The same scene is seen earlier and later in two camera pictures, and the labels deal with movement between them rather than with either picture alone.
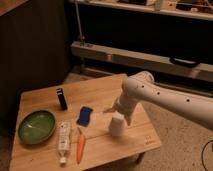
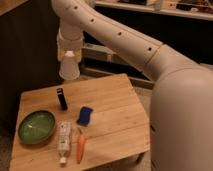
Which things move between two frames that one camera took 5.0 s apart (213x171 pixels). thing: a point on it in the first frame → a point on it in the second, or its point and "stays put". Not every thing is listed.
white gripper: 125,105 → 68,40
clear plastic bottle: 64,140 stays put
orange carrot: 80,146 stays put
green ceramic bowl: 36,127 stays put
